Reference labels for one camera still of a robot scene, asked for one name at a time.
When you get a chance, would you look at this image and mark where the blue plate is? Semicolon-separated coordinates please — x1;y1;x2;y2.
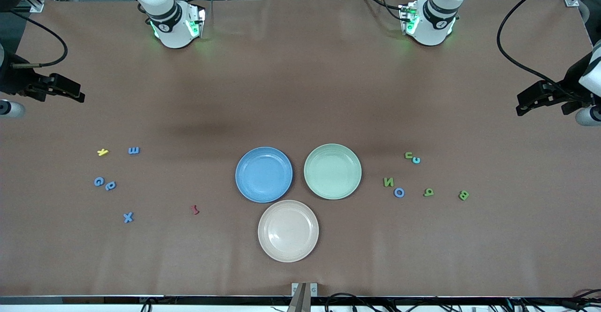
235;147;293;203

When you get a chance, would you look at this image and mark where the green plate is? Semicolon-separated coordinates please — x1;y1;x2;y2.
304;144;362;200

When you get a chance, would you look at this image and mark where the brown paper table cover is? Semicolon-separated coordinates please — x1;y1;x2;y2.
0;0;601;298

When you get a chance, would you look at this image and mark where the beige plate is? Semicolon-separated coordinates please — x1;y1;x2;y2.
258;200;319;263

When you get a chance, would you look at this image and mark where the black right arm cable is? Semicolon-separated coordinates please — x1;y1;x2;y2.
8;11;69;68

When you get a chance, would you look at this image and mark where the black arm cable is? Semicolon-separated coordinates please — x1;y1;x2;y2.
8;11;69;68
496;0;601;90

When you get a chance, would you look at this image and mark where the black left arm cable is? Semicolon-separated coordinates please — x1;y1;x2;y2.
496;0;601;90

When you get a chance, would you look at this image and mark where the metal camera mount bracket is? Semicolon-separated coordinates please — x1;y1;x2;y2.
291;282;318;312

